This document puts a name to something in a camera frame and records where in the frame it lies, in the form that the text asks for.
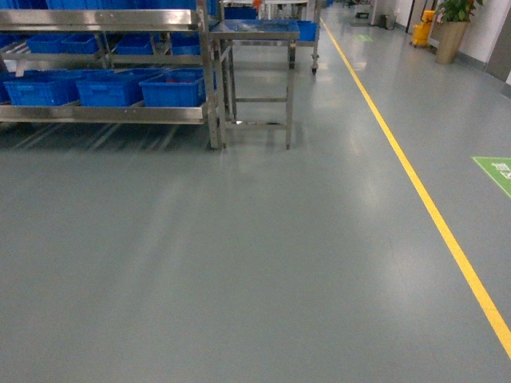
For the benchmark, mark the blue bin with red items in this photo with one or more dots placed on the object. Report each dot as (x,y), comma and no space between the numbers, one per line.
(177,88)

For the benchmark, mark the blue bin middle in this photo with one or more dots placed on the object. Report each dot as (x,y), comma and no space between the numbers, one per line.
(120,89)

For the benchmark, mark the steel roller shelf rack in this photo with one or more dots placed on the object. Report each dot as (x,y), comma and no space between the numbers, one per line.
(101,37)

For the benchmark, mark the blue bin left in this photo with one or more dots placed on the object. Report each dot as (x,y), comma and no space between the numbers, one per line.
(44,88)

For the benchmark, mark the small steel side table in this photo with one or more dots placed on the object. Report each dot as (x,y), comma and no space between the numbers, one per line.
(273,82)

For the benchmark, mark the yellow mop bucket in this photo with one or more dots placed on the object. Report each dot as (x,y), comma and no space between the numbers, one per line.
(421,31)

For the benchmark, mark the tall planter with plant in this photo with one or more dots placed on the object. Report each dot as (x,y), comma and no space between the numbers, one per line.
(454,18)

